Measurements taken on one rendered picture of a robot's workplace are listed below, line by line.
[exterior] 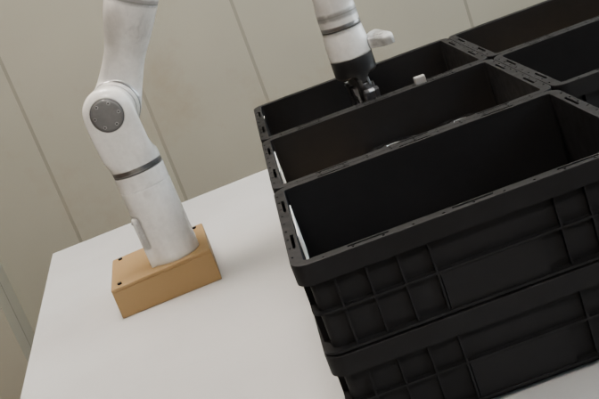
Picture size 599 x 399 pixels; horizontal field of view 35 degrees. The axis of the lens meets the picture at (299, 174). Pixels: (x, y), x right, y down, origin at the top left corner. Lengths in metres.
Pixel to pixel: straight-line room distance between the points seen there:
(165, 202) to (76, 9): 1.71
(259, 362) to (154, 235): 0.42
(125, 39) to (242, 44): 1.70
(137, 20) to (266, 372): 0.65
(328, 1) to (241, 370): 0.63
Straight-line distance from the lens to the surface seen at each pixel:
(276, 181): 1.28
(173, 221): 1.67
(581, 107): 1.18
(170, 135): 3.34
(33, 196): 3.39
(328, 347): 1.02
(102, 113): 1.63
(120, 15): 1.61
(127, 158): 1.64
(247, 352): 1.38
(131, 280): 1.69
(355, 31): 1.60
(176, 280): 1.68
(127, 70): 1.68
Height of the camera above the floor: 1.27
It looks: 16 degrees down
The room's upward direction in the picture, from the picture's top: 20 degrees counter-clockwise
